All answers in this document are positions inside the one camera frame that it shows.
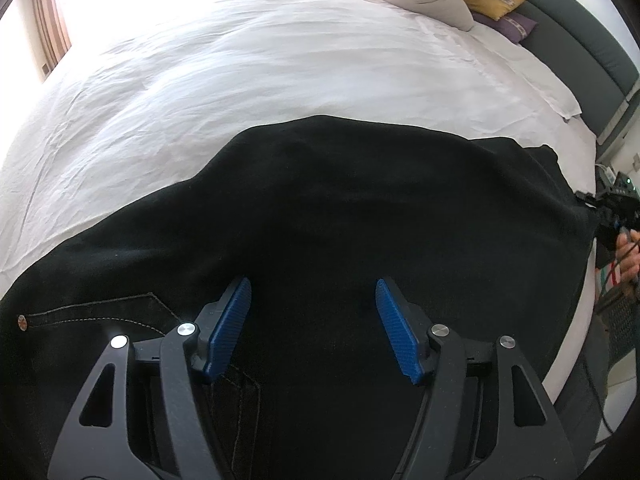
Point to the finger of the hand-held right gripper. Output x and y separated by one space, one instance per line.
597 207

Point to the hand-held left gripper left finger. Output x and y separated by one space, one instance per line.
227 330

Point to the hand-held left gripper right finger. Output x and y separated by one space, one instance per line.
397 330

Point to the black pants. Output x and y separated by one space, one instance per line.
350 210

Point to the person's right hand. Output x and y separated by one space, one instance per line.
631 265

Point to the black mesh basket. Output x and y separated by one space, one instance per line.
620 325

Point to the flat white pillow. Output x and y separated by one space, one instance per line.
530 70

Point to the grey upholstered headboard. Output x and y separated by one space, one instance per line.
575 25

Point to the purple patterned pillow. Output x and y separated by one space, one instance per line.
510 27

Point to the bed with white sheet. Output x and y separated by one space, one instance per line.
200 85

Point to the beige curtain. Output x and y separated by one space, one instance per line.
52 10

